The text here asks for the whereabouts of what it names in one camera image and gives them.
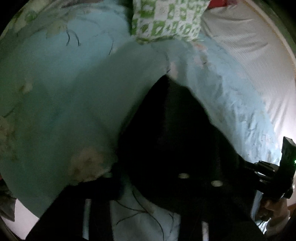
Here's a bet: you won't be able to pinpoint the white striped pillow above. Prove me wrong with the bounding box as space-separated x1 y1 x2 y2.
202 1 295 142

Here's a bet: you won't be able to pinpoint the person's right hand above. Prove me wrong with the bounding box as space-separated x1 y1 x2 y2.
256 198 288 221

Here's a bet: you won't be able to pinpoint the black pants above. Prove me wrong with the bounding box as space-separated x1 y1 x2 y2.
112 75 255 214

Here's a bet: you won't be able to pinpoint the green white patterned pillow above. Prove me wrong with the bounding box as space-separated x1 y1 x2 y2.
132 0 210 43

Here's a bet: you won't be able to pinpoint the red floral blanket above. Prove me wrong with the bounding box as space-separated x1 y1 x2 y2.
208 0 238 9

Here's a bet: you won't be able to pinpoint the light blue floral bedsheet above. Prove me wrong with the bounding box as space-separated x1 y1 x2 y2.
0 0 282 241

